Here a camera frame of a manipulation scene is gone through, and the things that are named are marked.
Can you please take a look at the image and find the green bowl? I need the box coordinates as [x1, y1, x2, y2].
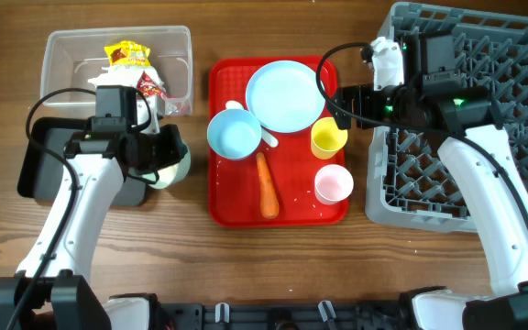
[150, 148, 192, 190]

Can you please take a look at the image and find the yellow plastic cup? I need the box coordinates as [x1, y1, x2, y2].
[311, 116, 348, 160]

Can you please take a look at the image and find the pink plastic cup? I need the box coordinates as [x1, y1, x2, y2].
[314, 164, 354, 205]

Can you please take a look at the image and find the white napkin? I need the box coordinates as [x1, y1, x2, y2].
[88, 65, 167, 116]

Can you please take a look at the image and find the light blue bowl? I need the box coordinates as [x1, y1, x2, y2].
[207, 109, 261, 160]

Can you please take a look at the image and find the red yellow snack wrapper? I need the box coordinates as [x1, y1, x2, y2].
[104, 40, 150, 67]

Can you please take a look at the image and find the orange carrot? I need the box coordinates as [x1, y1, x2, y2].
[256, 152, 280, 219]

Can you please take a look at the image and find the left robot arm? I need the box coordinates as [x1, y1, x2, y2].
[0, 85, 188, 329]

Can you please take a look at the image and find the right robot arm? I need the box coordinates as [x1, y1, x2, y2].
[325, 31, 528, 329]

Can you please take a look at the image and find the grey dishwasher rack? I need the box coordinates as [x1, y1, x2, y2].
[364, 1, 528, 235]

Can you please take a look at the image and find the large light blue plate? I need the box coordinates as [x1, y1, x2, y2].
[245, 60, 325, 134]

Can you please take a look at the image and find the white plastic spoon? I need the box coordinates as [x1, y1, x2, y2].
[225, 100, 279, 148]

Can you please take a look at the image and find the red serving tray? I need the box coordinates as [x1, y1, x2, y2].
[208, 56, 348, 228]

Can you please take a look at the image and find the black plastic tray bin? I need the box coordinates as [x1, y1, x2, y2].
[16, 117, 147, 206]

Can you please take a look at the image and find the clear plastic bin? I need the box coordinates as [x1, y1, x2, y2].
[40, 26, 193, 116]

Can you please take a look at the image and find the left black cable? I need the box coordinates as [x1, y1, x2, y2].
[5, 86, 155, 330]

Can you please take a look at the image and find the black cable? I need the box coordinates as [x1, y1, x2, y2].
[315, 41, 528, 303]
[5, 86, 155, 330]

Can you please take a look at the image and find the right black cable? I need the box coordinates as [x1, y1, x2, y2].
[315, 41, 528, 303]

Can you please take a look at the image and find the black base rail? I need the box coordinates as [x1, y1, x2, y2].
[162, 300, 402, 330]

